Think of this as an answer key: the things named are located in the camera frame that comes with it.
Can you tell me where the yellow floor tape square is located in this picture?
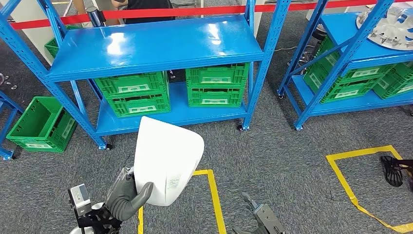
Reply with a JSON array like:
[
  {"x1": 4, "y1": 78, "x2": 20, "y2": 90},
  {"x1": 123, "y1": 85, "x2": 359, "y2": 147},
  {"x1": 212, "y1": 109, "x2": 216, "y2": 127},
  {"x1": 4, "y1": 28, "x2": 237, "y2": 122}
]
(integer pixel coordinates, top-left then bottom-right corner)
[
  {"x1": 326, "y1": 145, "x2": 413, "y2": 234},
  {"x1": 138, "y1": 169, "x2": 227, "y2": 234}
]

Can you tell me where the blue metal shelf rack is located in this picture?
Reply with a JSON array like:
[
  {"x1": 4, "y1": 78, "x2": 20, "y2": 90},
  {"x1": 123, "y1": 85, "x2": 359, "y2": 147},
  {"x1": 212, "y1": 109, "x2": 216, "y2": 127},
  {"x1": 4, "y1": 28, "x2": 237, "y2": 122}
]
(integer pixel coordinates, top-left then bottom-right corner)
[
  {"x1": 0, "y1": 90, "x2": 25, "y2": 161},
  {"x1": 277, "y1": 0, "x2": 413, "y2": 132},
  {"x1": 0, "y1": 0, "x2": 293, "y2": 151}
]

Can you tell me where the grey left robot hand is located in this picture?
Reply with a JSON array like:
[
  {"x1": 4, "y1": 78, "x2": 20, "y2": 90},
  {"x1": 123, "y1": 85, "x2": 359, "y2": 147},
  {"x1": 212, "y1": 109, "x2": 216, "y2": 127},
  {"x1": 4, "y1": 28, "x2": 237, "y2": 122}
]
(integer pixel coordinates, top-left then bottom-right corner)
[{"x1": 106, "y1": 167, "x2": 154, "y2": 222}]

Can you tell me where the silver wheel hub cover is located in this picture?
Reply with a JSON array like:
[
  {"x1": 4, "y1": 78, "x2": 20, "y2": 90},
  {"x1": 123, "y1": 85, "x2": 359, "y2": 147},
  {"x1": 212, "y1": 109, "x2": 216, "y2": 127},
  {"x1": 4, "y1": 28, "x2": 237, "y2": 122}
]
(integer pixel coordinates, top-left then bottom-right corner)
[{"x1": 356, "y1": 1, "x2": 413, "y2": 51}]

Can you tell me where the white curved shell part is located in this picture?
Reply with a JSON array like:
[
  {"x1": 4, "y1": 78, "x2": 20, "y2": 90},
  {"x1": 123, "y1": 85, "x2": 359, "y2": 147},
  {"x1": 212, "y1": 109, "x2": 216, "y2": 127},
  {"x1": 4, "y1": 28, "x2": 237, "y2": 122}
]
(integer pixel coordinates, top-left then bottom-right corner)
[{"x1": 133, "y1": 116, "x2": 206, "y2": 207}]

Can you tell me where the white partition panel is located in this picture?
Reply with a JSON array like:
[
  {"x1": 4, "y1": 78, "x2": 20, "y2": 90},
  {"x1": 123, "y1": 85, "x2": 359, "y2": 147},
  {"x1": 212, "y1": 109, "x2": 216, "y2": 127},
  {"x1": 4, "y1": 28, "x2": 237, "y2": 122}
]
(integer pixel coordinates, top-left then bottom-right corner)
[{"x1": 9, "y1": 0, "x2": 56, "y2": 65}]

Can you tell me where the white desk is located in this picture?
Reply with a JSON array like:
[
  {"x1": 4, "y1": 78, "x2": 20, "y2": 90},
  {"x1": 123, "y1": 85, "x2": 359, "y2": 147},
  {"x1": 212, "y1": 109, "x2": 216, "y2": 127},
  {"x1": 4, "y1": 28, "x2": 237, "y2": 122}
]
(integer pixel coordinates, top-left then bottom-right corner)
[{"x1": 253, "y1": 0, "x2": 275, "y2": 39}]

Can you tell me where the black chrome barrier post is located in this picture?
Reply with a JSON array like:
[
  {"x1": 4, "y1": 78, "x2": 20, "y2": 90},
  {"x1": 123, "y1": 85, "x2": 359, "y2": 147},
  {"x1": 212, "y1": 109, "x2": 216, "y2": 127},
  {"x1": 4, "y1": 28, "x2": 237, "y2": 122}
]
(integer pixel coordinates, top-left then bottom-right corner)
[{"x1": 86, "y1": 6, "x2": 107, "y2": 27}]

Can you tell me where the silver metal part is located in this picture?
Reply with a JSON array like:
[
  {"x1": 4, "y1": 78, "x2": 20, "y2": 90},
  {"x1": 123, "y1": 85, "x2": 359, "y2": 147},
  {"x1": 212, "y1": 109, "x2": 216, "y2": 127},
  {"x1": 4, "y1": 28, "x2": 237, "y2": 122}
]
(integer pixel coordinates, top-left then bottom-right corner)
[{"x1": 0, "y1": 73, "x2": 19, "y2": 90}]

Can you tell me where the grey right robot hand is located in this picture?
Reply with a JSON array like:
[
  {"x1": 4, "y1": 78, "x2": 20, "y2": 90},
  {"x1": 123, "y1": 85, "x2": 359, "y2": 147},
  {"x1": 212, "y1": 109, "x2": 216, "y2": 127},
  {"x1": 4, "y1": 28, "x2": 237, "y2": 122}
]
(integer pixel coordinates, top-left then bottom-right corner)
[{"x1": 232, "y1": 192, "x2": 286, "y2": 234}]

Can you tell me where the red barrier tape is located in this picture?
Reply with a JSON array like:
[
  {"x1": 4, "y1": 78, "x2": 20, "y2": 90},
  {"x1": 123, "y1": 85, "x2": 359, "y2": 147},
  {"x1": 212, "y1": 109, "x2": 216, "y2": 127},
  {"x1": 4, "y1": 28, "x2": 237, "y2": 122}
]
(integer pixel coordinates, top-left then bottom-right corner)
[{"x1": 9, "y1": 0, "x2": 413, "y2": 31}]

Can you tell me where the person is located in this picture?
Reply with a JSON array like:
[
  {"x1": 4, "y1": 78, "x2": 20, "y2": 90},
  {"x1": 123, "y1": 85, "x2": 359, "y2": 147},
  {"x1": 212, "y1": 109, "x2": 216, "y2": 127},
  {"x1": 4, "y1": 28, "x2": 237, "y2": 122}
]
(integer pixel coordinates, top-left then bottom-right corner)
[
  {"x1": 111, "y1": 0, "x2": 176, "y2": 25},
  {"x1": 72, "y1": 0, "x2": 88, "y2": 16}
]

